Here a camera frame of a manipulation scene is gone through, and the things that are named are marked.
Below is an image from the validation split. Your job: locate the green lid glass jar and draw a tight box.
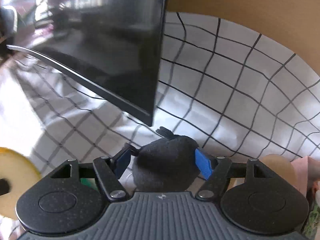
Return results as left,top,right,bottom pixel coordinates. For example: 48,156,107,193
80,178,99,191

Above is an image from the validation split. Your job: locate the white grid tablecloth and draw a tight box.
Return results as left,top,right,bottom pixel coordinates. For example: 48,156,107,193
0,11,320,240

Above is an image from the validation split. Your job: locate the black plush toy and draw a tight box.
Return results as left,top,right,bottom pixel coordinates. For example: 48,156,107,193
132,126,200,192

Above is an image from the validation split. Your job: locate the black monitor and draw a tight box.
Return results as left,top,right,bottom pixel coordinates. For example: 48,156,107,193
1,0,166,125

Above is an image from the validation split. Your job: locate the yellow round plush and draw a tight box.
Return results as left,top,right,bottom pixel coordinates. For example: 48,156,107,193
1,147,42,220

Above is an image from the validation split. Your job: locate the floral label clear jar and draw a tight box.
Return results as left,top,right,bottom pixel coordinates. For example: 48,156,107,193
259,154,298,189

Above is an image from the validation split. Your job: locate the pink cardboard box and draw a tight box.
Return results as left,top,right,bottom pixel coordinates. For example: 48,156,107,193
291,157,319,197

